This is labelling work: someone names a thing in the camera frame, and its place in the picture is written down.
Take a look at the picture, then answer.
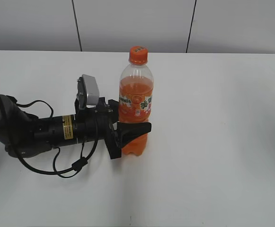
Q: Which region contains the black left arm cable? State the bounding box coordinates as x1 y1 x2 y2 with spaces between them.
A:
0 79 99 179

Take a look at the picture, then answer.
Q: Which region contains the orange bottle cap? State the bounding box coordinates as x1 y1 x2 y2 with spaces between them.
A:
129 46 148 65

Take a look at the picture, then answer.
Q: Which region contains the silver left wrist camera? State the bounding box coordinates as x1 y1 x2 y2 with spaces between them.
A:
77 74 99 110

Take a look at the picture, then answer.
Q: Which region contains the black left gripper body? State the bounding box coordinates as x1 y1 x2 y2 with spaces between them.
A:
74 97 122 159

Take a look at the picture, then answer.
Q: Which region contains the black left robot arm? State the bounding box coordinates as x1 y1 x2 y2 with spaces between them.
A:
0 91 151 159

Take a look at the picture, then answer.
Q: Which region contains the orange soda bottle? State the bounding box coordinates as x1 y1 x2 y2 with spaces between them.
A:
118 61 154 157

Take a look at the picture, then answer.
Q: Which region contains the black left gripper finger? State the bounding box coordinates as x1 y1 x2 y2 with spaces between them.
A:
116 122 151 148
108 99 119 123

